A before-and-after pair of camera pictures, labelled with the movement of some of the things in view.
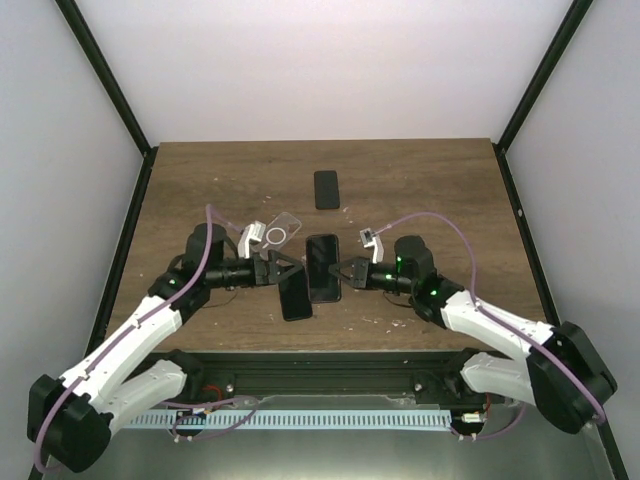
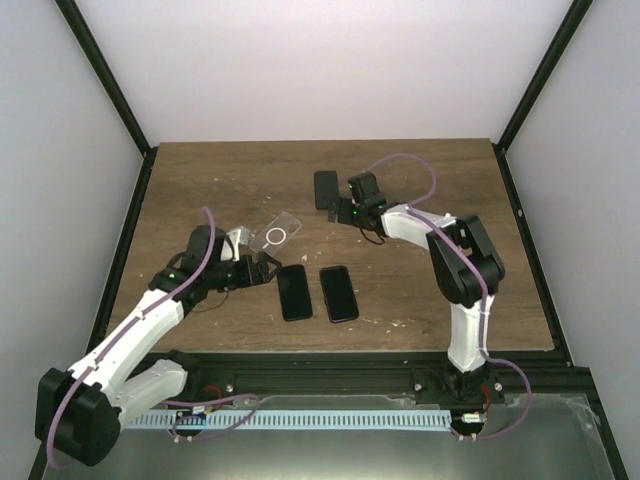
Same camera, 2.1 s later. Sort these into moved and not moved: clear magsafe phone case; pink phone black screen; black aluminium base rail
Moved: pink phone black screen
Not moved: black aluminium base rail; clear magsafe phone case
